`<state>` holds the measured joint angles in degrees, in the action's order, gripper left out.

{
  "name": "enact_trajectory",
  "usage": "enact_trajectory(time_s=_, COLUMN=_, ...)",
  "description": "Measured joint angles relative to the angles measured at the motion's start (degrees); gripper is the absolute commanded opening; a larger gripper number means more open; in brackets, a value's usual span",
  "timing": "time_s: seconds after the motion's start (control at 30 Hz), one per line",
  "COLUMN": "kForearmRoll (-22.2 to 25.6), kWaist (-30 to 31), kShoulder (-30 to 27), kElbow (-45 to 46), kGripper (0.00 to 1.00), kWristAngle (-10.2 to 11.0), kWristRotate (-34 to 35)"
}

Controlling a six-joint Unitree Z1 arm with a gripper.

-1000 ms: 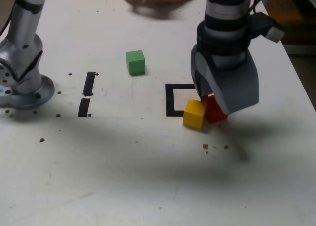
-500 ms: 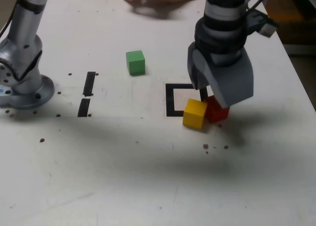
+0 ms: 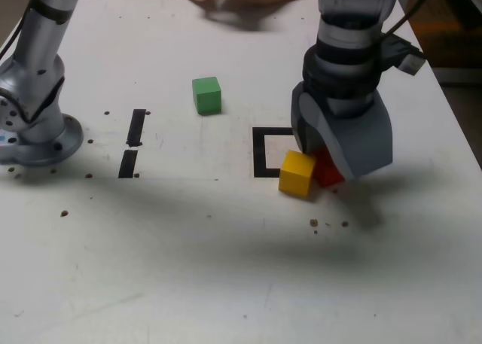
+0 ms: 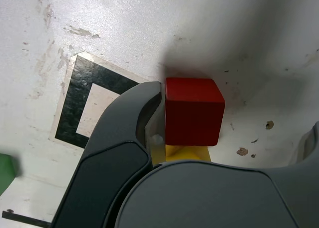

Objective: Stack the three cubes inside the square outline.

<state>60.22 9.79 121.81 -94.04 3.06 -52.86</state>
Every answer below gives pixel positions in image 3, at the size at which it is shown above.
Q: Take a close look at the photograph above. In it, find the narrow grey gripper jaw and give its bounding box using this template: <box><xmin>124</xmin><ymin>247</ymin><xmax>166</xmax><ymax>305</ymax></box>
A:
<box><xmin>291</xmin><ymin>81</ymin><xmax>322</xmax><ymax>155</ymax></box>

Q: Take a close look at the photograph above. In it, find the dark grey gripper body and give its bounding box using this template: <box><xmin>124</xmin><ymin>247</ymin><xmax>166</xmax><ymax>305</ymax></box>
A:
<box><xmin>325</xmin><ymin>94</ymin><xmax>377</xmax><ymax>117</ymax></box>

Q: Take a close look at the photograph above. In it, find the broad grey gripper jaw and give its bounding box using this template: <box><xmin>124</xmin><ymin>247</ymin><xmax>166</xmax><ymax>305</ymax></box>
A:
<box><xmin>298</xmin><ymin>91</ymin><xmax>394</xmax><ymax>181</ymax></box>

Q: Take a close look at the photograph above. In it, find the red cube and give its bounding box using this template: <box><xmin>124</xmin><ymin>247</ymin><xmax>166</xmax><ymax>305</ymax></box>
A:
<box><xmin>313</xmin><ymin>146</ymin><xmax>346</xmax><ymax>188</ymax></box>

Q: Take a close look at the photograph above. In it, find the yellow cube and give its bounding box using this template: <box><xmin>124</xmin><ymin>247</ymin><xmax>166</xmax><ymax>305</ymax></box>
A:
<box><xmin>278</xmin><ymin>150</ymin><xmax>316</xmax><ymax>199</ymax></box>

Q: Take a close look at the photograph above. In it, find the green cube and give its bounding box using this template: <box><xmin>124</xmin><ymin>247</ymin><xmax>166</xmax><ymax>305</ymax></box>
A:
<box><xmin>191</xmin><ymin>76</ymin><xmax>222</xmax><ymax>115</ymax></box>

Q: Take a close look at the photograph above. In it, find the black tape square outline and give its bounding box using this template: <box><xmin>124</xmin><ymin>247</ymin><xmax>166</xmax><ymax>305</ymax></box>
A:
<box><xmin>252</xmin><ymin>126</ymin><xmax>302</xmax><ymax>179</ymax></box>

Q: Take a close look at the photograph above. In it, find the grey metal bar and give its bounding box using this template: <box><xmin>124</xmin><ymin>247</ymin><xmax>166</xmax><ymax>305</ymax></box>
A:
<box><xmin>432</xmin><ymin>65</ymin><xmax>482</xmax><ymax>84</ymax></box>

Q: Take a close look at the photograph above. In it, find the black tape strip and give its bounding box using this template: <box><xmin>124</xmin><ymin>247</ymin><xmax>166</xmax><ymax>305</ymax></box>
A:
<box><xmin>117</xmin><ymin>108</ymin><xmax>147</xmax><ymax>179</ymax></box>

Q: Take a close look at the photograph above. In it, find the gripper camera with plug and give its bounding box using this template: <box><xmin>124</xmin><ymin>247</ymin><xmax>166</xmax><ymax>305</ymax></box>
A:
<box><xmin>380</xmin><ymin>34</ymin><xmax>427</xmax><ymax>77</ymax></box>

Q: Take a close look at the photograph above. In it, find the black cable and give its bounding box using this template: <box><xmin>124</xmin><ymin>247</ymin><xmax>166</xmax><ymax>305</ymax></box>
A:
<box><xmin>378</xmin><ymin>0</ymin><xmax>435</xmax><ymax>46</ymax></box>

